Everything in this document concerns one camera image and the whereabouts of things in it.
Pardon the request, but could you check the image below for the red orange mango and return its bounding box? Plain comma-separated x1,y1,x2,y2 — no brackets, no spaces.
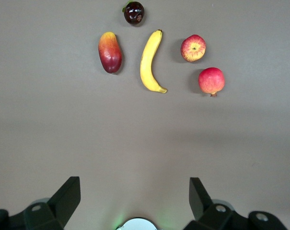
98,32,123,74

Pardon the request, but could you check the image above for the red yellow apple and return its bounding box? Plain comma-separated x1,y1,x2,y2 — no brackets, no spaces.
180,34,207,63

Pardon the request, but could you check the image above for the dark purple plum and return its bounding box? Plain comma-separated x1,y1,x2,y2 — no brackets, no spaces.
122,0,145,25

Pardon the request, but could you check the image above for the yellow banana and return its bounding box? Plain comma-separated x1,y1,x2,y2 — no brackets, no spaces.
139,29,168,94

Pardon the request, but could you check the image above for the red pomegranate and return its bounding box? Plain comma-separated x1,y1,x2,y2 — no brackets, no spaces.
198,67,226,97

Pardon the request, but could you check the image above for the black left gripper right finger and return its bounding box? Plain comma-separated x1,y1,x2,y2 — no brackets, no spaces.
184,177,289,230

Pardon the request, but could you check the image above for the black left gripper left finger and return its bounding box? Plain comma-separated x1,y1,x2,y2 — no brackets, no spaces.
0,176,81,230

